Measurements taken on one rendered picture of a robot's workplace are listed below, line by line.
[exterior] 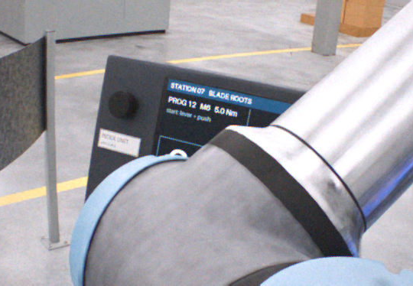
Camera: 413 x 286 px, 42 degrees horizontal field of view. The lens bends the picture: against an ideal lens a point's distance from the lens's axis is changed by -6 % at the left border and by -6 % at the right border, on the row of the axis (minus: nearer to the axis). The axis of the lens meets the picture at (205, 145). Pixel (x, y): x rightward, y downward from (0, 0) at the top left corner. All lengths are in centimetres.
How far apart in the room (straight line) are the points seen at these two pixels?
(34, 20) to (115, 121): 579
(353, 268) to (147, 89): 39
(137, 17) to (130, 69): 642
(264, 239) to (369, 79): 11
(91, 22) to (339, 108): 642
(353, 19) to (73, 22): 446
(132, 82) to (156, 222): 32
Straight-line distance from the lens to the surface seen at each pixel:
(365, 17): 887
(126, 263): 27
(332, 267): 23
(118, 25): 689
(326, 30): 689
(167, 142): 56
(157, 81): 57
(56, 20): 648
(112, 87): 60
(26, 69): 208
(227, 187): 27
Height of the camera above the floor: 139
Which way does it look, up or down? 22 degrees down
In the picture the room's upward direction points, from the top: 5 degrees clockwise
